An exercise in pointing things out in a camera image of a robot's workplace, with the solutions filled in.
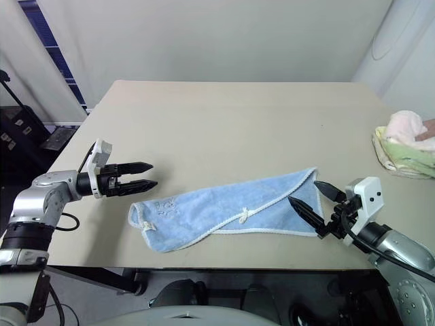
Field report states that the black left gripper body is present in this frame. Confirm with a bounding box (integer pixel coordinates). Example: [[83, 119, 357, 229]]
[[98, 164, 124, 198]]

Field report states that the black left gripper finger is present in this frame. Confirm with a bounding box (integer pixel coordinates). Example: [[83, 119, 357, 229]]
[[117, 162, 154, 175], [118, 179, 159, 197]]

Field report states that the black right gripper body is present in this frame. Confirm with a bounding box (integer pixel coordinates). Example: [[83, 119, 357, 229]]
[[316, 199, 361, 240]]

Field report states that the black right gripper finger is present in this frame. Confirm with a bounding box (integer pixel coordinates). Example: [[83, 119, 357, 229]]
[[287, 196, 329, 236], [313, 180, 345, 205]]

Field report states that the light blue cloth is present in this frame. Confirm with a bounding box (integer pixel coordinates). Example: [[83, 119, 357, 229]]
[[127, 166, 324, 255]]

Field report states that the cream folded towel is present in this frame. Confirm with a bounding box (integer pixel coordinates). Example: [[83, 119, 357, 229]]
[[372, 125, 435, 180]]

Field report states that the light green cloth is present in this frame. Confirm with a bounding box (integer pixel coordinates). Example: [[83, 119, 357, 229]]
[[383, 135, 435, 170]]

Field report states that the light pink cloth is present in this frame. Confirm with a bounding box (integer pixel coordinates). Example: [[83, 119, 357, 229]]
[[387, 109, 435, 152]]

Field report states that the dark box on floor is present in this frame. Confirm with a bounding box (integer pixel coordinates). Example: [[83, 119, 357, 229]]
[[40, 125, 81, 152]]

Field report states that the black equipment case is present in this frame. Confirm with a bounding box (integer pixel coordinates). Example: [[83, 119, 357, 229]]
[[0, 69, 52, 173]]

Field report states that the grey robot torso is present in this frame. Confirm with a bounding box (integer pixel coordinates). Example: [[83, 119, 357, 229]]
[[63, 302, 283, 326]]

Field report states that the white curtain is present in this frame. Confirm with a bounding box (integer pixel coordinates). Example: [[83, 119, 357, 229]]
[[0, 0, 86, 124], [352, 0, 435, 117]]

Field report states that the blue window blind strip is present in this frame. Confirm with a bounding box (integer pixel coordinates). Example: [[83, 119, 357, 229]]
[[23, 0, 93, 113]]

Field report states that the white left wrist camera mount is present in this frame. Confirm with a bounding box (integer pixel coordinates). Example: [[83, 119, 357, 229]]
[[78, 138, 114, 200]]

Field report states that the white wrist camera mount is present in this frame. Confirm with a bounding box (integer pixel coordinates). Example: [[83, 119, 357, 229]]
[[342, 176, 385, 247], [78, 138, 114, 200]]

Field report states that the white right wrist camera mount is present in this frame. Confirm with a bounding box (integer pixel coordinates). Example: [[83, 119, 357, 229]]
[[342, 176, 385, 247]]

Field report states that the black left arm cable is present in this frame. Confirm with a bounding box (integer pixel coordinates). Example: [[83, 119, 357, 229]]
[[50, 141, 97, 232]]

